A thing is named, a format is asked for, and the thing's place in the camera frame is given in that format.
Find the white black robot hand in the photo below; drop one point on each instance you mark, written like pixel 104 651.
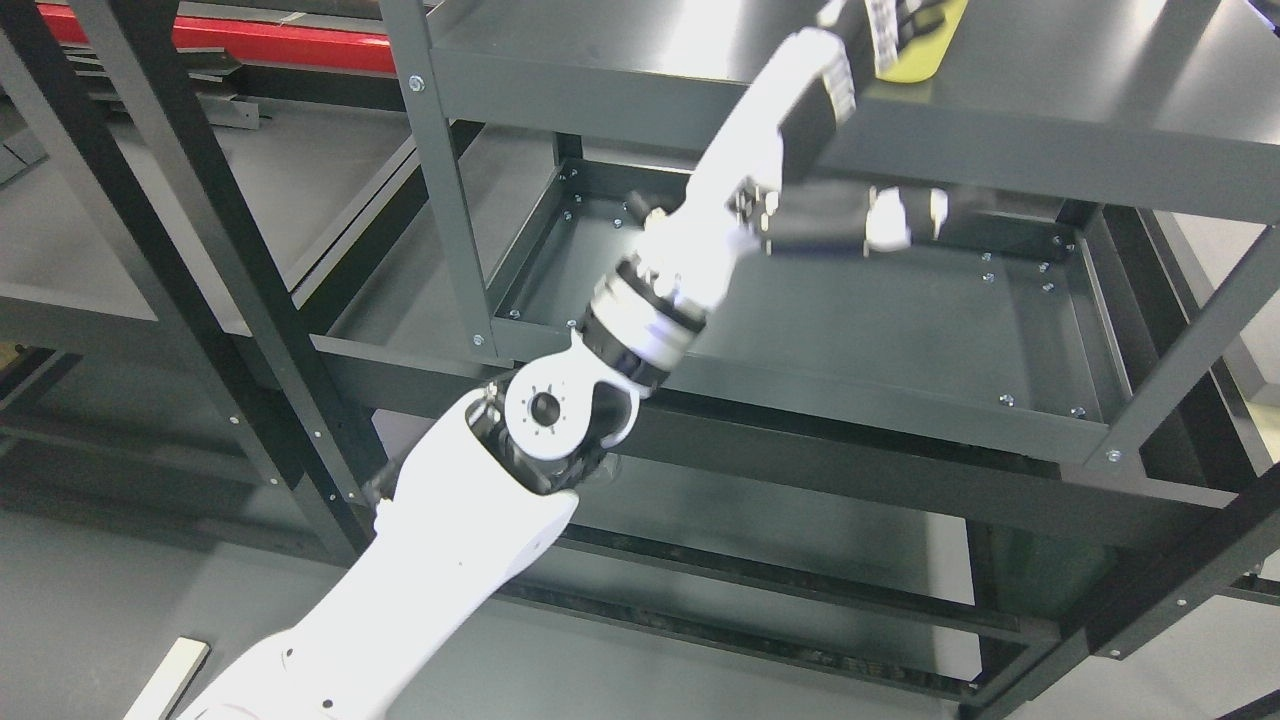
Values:
pixel 770 142

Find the yellow plastic cup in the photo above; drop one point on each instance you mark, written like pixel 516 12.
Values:
pixel 922 57

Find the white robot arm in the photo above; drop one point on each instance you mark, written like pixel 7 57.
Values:
pixel 479 498

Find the black metal rack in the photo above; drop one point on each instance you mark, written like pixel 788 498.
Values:
pixel 231 266

